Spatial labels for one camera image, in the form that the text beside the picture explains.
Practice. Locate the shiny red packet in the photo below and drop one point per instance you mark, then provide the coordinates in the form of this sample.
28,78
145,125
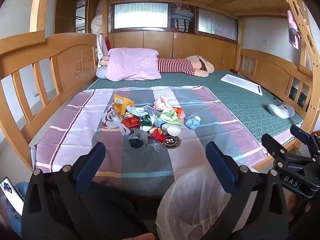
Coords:
157,134

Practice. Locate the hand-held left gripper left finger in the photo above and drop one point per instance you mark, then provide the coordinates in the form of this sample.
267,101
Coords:
94,158

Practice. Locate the pale round cushion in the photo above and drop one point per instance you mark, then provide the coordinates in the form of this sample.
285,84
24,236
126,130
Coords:
101,73

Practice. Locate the white paper cup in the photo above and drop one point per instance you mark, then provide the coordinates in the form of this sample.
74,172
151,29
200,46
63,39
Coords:
173,130

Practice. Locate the small orange packet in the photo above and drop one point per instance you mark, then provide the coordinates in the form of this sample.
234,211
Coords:
178,112

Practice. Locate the red hanging cloth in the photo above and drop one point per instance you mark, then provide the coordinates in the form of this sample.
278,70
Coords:
107,45

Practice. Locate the person's left hand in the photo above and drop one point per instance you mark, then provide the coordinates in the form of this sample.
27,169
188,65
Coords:
141,236

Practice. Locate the white pig print plastic bag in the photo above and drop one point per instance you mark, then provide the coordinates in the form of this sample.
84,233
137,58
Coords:
111,118

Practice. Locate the pink wrapper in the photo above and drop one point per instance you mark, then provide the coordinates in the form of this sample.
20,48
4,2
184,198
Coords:
162,103

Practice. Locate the white framed board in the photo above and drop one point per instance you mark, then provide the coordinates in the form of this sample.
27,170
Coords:
240,82

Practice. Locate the white wrapper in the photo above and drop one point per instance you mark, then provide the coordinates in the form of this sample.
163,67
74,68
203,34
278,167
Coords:
135,111

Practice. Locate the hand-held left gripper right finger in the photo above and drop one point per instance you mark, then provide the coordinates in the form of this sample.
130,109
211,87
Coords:
221,166

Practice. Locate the red snack packet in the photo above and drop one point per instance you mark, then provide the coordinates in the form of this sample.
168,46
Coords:
131,123

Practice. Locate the frosted glass window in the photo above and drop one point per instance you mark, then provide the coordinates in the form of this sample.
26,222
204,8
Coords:
217,23
140,16

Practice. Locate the smartphone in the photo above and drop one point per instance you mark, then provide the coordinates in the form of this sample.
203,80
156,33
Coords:
11,195

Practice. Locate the wooden wardrobe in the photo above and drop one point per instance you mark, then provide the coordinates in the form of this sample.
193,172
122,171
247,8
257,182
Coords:
65,12

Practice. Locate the wooden bunk bed frame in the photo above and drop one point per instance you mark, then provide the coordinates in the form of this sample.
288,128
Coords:
70,57

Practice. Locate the white hanging cloth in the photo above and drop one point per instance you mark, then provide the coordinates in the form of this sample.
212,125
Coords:
100,45

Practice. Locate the person's right hand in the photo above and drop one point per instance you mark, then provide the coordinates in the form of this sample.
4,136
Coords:
293,205

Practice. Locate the white massage pillow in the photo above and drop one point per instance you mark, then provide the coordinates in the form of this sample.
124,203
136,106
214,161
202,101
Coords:
280,110

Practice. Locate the black bag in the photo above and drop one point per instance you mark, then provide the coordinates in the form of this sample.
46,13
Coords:
136,143

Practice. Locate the dark red pouch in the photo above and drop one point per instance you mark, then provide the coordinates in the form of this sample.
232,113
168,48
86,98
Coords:
233,71

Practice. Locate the striped shirt plush doll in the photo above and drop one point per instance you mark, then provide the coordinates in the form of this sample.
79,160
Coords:
175,66

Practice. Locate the cluttered storage niche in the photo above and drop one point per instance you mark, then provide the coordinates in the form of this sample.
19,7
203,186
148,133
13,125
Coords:
182,17

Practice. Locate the white stuffed bag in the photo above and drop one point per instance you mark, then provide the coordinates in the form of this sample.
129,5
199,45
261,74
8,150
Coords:
96,20

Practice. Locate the pink grey plaid sheet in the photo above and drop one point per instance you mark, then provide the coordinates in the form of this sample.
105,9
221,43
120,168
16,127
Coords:
140,160

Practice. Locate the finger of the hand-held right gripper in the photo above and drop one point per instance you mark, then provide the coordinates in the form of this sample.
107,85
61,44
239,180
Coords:
298,130
272,146

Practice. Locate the orange yellow snack bag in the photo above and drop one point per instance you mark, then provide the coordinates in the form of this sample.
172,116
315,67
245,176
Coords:
122,105

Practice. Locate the dark green packet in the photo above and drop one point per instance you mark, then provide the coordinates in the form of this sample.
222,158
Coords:
145,121

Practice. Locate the light green packet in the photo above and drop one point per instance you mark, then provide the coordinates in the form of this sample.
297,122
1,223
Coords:
170,117

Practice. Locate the pink hanging cloth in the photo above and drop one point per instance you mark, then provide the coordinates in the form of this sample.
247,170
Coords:
293,30

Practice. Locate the pink pillow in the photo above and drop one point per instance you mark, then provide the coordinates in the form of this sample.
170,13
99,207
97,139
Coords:
132,65

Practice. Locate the clear plastic bag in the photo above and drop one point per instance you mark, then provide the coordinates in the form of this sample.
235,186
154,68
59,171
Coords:
141,133

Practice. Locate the wooden wall cabinet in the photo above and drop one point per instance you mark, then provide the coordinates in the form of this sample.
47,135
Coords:
155,42

